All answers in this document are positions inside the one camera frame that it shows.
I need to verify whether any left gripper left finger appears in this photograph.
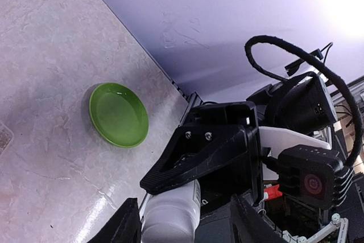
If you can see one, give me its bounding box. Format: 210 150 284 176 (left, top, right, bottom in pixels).
110 198 141 243

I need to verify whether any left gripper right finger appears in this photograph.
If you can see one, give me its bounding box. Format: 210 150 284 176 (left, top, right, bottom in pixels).
230 195 286 243

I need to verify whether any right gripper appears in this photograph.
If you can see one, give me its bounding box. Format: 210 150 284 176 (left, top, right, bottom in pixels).
140 102 263 206

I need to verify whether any small white pill bottle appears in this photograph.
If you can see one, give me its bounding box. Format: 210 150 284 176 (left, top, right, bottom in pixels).
141 180 201 242

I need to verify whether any clear plastic pill organizer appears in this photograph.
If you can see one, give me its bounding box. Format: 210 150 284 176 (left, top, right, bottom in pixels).
0 121 14 154

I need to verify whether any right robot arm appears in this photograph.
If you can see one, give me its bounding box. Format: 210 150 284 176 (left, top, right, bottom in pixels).
140 35 363 209

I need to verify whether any green plate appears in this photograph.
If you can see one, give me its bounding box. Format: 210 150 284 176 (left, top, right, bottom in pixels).
89 83 149 149

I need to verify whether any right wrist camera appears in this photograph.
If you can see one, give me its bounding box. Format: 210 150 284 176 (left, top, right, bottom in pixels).
277 145 354 210

